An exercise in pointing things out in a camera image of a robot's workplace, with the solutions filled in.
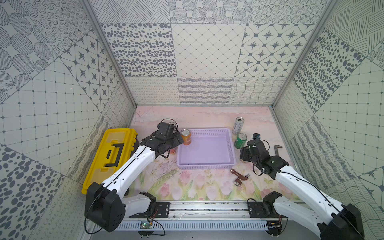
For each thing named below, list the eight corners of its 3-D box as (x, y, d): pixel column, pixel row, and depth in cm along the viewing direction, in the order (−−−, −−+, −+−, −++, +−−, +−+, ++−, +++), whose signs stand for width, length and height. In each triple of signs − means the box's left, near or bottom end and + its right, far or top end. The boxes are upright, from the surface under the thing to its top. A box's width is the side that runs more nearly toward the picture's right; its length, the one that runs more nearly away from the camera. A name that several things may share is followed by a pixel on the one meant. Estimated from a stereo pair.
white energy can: (232, 136, 105) (237, 123, 93) (231, 130, 109) (235, 116, 97) (239, 136, 105) (245, 123, 93) (238, 130, 109) (243, 116, 97)
